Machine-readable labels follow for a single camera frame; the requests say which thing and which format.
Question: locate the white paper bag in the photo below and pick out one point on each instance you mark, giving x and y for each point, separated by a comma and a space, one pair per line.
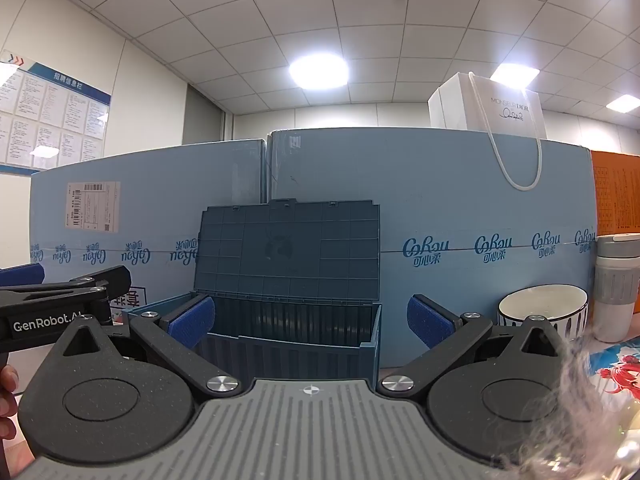
480, 105

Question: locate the large blue cardboard box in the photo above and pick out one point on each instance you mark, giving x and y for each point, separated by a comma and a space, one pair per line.
430, 200

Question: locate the fluffy pink sleeve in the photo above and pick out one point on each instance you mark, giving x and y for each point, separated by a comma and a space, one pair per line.
585, 410

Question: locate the blue cardboard box with label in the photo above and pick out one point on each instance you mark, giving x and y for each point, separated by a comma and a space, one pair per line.
165, 195

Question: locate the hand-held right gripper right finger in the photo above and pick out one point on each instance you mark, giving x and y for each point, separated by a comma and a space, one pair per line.
427, 322

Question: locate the orange box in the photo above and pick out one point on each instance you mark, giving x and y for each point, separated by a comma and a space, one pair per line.
617, 195

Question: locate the person's left hand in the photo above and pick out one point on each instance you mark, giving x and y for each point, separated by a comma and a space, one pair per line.
7, 395

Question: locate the wall notice board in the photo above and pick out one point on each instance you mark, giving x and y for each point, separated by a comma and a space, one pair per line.
45, 110

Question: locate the printed anime desk mat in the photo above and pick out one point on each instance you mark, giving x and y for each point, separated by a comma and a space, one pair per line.
617, 372

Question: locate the white striped bowl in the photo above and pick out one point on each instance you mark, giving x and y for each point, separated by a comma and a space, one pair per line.
542, 305

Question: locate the square ceiling light panel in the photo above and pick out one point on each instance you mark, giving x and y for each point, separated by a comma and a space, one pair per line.
515, 74
624, 102

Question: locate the round ceiling light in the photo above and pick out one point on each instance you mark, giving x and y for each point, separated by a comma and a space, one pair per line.
319, 73

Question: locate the white shipping label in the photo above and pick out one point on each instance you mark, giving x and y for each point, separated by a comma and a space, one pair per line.
91, 207

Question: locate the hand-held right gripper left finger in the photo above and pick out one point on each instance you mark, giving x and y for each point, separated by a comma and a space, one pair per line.
192, 322

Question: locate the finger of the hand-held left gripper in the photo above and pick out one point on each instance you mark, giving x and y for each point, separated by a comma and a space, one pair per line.
102, 279
20, 273

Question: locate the dark blue plastic storage box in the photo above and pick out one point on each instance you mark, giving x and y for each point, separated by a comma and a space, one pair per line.
290, 260

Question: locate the white cup with grey sleeve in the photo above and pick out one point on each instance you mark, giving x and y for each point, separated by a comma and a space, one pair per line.
617, 305

